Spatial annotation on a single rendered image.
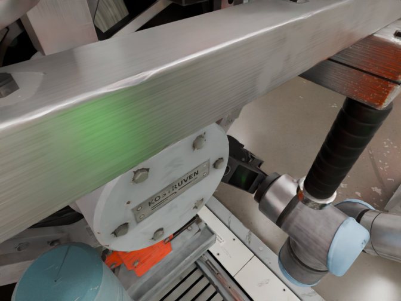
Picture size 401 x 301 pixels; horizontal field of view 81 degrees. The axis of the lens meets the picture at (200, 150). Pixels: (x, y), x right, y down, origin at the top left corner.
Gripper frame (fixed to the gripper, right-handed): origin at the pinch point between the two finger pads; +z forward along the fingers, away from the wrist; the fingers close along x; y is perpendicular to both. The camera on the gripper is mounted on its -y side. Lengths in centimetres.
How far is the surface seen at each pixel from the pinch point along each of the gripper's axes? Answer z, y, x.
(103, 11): 12.7, -25.1, 10.9
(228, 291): -20, 37, -43
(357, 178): -27, 108, 17
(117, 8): 12.7, -23.3, 12.8
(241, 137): 36, 92, 2
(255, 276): -24, 44, -35
